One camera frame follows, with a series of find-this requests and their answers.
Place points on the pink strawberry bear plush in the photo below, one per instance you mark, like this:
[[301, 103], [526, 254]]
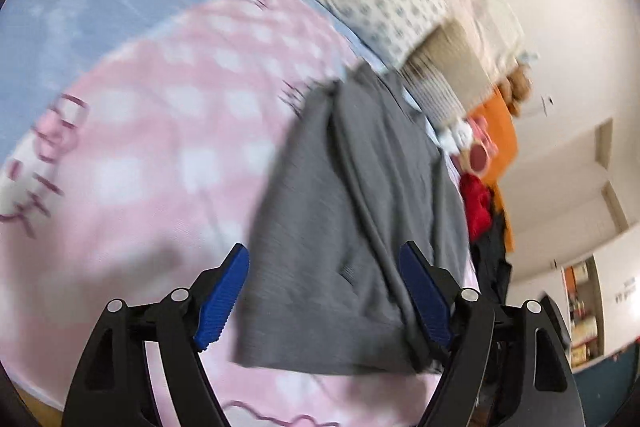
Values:
[[476, 159]]

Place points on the small white lamb plush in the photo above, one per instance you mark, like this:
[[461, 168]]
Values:
[[455, 138]]

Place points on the grey zip-up sweatshirt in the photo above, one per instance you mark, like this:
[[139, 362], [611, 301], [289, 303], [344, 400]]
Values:
[[356, 178]]

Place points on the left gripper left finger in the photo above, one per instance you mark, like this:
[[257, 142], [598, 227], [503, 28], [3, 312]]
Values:
[[112, 384]]

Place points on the beige patchwork pillow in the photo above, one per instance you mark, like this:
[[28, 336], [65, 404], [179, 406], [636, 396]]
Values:
[[445, 77]]

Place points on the brown teddy bear plush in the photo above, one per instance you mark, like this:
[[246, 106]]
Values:
[[515, 89]]

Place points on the black garment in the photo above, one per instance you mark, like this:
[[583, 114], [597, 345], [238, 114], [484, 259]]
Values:
[[488, 255]]

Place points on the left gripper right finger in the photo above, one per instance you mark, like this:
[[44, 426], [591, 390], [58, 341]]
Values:
[[507, 363]]

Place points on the red garment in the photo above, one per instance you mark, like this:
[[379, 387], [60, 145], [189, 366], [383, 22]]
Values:
[[477, 202]]

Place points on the white wardrobe with shelf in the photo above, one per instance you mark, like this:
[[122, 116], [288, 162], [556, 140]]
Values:
[[603, 293]]

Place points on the pink checkered Hello Kitty blanket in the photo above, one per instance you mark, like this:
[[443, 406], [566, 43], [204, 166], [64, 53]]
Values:
[[147, 170]]

